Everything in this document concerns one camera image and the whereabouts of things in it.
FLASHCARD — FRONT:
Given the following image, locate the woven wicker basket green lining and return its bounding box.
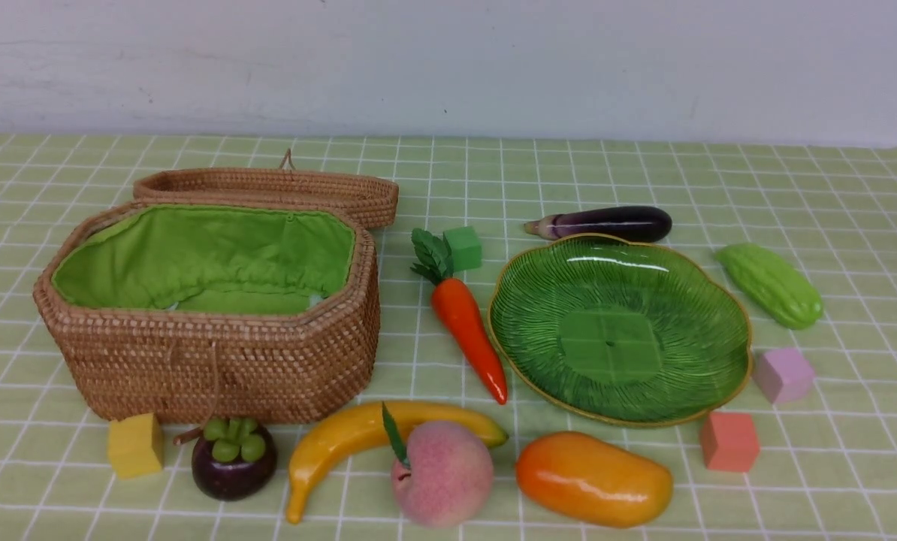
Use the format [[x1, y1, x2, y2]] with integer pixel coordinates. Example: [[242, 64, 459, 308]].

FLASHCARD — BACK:
[[32, 198, 382, 425]]

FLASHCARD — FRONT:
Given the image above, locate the green foam cube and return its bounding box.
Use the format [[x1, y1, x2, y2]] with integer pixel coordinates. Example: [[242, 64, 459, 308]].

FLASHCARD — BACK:
[[442, 225, 483, 273]]

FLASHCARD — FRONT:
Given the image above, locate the pink-purple foam cube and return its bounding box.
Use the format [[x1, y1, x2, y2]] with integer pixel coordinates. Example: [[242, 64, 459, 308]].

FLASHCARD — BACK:
[[752, 347, 816, 404]]

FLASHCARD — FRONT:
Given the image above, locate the purple toy eggplant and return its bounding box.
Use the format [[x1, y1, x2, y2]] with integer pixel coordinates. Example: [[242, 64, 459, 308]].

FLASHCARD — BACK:
[[523, 205, 674, 243]]

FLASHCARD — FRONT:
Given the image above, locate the green toy bitter gourd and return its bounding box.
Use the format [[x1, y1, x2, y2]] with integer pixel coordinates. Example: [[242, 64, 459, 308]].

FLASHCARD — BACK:
[[715, 243, 824, 330]]

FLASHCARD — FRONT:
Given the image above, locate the yellow toy banana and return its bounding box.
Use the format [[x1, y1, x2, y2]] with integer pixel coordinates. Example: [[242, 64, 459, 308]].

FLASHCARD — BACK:
[[285, 400, 509, 524]]

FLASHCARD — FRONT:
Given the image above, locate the green leaf-shaped glass plate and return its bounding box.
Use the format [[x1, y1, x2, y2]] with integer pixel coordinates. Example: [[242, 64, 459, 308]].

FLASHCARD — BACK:
[[488, 234, 754, 428]]

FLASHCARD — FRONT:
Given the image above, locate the salmon red foam cube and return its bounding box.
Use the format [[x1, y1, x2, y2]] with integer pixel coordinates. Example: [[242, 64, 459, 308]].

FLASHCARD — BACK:
[[699, 410, 761, 473]]

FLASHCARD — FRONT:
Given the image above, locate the orange toy mango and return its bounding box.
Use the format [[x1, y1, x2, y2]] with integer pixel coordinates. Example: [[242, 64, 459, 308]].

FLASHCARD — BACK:
[[515, 431, 674, 530]]

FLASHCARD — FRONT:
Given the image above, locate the orange toy carrot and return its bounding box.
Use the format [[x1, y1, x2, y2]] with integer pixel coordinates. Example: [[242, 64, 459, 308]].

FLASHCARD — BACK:
[[411, 228, 509, 405]]

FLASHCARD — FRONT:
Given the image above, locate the yellow foam cube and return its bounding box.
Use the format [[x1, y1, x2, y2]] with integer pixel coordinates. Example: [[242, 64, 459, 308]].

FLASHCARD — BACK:
[[107, 413, 165, 479]]

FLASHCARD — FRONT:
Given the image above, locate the woven wicker basket lid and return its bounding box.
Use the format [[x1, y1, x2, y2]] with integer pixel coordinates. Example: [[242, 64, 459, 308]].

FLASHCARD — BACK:
[[133, 152, 398, 228]]

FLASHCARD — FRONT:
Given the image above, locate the dark purple toy mangosteen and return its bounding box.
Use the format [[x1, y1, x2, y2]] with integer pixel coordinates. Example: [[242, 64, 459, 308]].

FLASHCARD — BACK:
[[191, 417, 278, 501]]

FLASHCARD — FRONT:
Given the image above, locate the pink toy peach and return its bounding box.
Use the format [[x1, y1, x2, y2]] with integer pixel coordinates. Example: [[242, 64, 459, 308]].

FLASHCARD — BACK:
[[381, 405, 494, 528]]

